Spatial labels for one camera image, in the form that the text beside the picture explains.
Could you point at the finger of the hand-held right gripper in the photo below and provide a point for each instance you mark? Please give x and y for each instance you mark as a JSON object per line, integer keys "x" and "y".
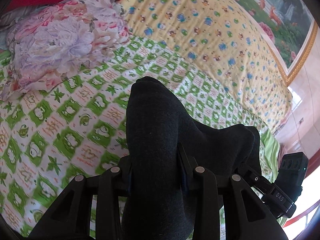
{"x": 253, "y": 177}

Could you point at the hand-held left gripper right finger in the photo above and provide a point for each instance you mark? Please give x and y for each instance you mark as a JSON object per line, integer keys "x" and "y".
{"x": 190, "y": 171}

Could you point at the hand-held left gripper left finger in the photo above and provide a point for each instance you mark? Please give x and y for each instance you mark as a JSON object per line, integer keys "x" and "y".
{"x": 122, "y": 171}

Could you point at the black pants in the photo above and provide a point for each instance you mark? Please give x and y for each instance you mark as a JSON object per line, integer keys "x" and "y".
{"x": 155, "y": 130}

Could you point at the light green cloth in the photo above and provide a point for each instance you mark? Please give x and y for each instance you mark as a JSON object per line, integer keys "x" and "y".
{"x": 270, "y": 145}

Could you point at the green frog printed bed sheet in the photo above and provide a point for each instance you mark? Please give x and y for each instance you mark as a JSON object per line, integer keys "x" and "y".
{"x": 62, "y": 130}

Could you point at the yellow animal printed quilt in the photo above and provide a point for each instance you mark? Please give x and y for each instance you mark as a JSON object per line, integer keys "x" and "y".
{"x": 212, "y": 30}

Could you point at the pink floral cloth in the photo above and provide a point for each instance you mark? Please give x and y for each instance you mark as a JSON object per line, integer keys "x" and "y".
{"x": 62, "y": 35}

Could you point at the framed landscape wall picture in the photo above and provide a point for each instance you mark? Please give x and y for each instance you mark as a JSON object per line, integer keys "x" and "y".
{"x": 275, "y": 5}

